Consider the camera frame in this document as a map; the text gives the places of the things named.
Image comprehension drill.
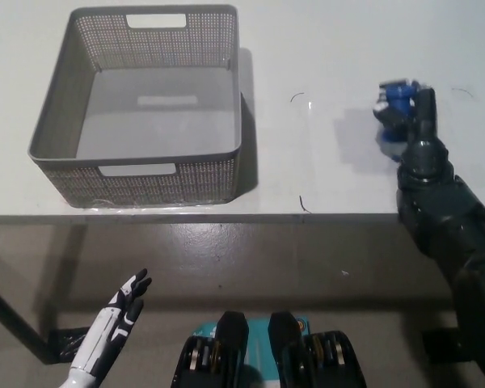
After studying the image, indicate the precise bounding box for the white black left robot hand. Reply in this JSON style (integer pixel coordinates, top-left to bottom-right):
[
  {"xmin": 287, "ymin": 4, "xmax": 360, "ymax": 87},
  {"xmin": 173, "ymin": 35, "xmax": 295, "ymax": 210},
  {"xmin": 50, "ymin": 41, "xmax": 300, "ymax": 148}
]
[{"xmin": 69, "ymin": 268, "xmax": 154, "ymax": 380}]

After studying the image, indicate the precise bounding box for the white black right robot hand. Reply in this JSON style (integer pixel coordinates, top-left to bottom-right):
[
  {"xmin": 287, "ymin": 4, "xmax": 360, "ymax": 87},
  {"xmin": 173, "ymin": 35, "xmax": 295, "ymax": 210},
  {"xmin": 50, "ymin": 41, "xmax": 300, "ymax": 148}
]
[{"xmin": 372, "ymin": 78, "xmax": 454, "ymax": 186}]

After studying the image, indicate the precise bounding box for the blue rook chess piece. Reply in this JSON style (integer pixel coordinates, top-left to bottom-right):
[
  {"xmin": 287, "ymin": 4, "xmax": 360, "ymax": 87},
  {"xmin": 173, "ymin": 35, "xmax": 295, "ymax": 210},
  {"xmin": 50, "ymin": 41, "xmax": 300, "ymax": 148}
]
[{"xmin": 379, "ymin": 82, "xmax": 416, "ymax": 161}]

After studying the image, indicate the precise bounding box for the black teal robot body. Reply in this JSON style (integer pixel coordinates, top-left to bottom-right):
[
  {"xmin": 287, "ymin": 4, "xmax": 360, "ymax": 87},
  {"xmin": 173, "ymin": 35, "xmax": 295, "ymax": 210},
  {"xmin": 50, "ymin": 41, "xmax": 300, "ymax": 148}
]
[{"xmin": 171, "ymin": 310, "xmax": 367, "ymax": 388}]

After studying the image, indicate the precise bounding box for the grey perforated plastic basket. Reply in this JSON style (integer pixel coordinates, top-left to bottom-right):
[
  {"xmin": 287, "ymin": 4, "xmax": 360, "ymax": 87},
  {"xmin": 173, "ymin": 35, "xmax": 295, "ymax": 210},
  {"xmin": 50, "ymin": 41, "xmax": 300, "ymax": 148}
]
[{"xmin": 27, "ymin": 4, "xmax": 243, "ymax": 209}]

